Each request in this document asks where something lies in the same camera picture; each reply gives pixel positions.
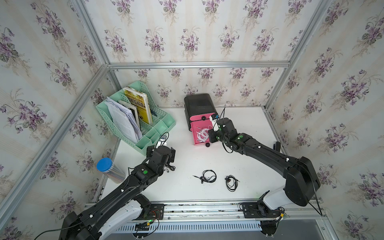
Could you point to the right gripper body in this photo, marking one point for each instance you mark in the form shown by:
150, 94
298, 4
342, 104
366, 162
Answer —
215, 136

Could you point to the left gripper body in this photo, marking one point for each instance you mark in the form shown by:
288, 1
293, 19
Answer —
170, 158

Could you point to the white earphones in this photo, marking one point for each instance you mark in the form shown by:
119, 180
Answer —
203, 140
203, 133

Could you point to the pink drawer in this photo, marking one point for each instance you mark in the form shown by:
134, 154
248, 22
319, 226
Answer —
194, 130
201, 117

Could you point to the pink top drawer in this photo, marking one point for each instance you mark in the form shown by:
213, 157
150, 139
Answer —
201, 117

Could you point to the black pink drawer cabinet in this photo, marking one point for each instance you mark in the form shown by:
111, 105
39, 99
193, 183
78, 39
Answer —
198, 104

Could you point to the black earphones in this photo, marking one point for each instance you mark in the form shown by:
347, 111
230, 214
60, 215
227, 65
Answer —
231, 183
208, 176
170, 168

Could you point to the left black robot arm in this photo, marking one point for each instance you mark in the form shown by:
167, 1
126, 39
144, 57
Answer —
123, 204

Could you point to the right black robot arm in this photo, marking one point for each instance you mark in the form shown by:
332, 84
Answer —
302, 182

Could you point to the green plastic file organizer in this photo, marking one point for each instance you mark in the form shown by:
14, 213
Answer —
161, 123

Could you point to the white paper stack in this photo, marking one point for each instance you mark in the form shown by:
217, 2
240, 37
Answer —
124, 121

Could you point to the black stapler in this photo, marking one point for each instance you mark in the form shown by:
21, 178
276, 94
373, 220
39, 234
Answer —
277, 146

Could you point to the yellow book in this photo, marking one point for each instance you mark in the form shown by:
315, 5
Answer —
141, 101

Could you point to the blue lid plastic jar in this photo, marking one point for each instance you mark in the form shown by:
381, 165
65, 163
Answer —
108, 168

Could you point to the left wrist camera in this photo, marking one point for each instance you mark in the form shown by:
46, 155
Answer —
162, 141

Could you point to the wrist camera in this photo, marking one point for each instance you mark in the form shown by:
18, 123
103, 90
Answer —
162, 141
214, 118

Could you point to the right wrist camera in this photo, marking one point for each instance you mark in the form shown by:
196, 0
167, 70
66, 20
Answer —
214, 118

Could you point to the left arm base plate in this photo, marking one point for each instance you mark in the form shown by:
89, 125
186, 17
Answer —
152, 212

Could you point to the aluminium front rail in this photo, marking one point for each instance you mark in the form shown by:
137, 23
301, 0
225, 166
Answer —
209, 211

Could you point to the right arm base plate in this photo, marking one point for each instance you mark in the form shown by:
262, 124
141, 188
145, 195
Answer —
257, 210

